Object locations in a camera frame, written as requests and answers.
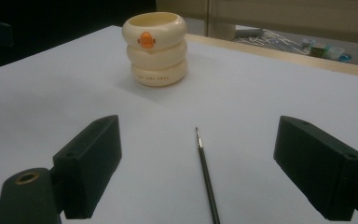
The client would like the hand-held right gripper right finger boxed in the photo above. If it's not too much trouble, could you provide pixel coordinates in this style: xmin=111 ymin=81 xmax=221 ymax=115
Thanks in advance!
xmin=273 ymin=115 xmax=358 ymax=222

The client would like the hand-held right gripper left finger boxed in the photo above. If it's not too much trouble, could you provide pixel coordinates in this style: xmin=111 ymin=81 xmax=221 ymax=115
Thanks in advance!
xmin=52 ymin=114 xmax=123 ymax=220

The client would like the thin dark paintbrush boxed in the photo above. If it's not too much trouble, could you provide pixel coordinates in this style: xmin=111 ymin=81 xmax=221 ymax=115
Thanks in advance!
xmin=194 ymin=126 xmax=221 ymax=224

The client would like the cream ringed pen holder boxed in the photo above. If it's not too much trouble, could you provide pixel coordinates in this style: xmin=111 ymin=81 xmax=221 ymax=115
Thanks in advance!
xmin=121 ymin=11 xmax=188 ymax=88

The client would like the white mat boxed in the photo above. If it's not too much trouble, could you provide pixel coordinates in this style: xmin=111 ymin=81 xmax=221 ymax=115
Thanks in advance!
xmin=0 ymin=25 xmax=358 ymax=224

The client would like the small dark green container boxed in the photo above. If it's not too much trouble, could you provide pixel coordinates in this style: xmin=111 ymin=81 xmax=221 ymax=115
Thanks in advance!
xmin=309 ymin=43 xmax=327 ymax=59

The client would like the beige wooden shelf unit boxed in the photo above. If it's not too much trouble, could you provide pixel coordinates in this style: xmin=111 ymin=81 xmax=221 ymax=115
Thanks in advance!
xmin=155 ymin=0 xmax=358 ymax=46

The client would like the white cable bundle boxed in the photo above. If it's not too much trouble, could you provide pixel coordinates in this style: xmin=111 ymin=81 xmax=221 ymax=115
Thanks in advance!
xmin=236 ymin=29 xmax=309 ymax=49

